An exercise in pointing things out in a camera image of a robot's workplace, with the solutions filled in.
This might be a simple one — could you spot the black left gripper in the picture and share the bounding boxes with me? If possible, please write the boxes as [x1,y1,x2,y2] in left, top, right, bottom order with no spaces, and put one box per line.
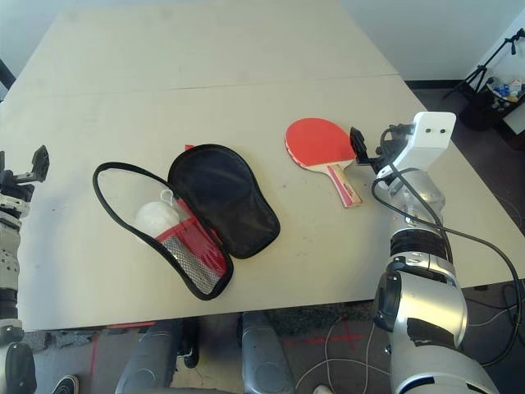
[0,144,51,206]

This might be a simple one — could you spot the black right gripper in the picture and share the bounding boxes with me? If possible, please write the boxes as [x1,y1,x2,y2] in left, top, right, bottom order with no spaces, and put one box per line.
[349,126,401,176]

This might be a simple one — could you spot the red ping-pong paddle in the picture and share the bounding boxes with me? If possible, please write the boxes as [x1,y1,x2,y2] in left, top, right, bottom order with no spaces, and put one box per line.
[284,117,364,208]

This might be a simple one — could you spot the white fluffy pom-pom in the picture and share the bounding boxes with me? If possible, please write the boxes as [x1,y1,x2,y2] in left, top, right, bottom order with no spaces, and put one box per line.
[134,187,184,239]

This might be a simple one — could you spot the red black paddle case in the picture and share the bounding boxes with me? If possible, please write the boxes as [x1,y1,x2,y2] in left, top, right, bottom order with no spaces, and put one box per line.
[92,142,281,301]

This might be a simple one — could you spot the black bin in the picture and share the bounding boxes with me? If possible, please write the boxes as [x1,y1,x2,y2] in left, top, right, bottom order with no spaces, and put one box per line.
[461,88,509,132]

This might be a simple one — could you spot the black tripod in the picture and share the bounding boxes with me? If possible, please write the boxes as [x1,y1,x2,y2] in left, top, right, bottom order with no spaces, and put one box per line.
[441,33,525,102]

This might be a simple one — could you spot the white box with bottles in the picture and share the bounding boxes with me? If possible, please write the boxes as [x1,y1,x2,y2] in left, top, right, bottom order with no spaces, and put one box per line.
[487,76,525,136]

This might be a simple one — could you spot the speckled grey floor mat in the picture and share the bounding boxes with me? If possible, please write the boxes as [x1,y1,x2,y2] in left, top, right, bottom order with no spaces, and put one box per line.
[262,302,372,336]
[22,328,98,354]

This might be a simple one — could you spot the black sneaker white sole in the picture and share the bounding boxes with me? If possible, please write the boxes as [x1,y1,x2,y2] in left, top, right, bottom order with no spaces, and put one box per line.
[51,373,80,394]

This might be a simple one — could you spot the grey robot left leg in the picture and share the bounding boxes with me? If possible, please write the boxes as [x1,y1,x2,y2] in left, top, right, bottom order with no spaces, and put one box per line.
[114,319,184,394]

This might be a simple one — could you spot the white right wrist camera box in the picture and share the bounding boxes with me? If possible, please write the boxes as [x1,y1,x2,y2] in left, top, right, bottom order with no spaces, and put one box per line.
[375,111,458,190]

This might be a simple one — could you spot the thin white floor cable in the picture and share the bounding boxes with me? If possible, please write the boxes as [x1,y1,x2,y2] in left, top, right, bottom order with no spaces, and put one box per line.
[295,315,395,394]

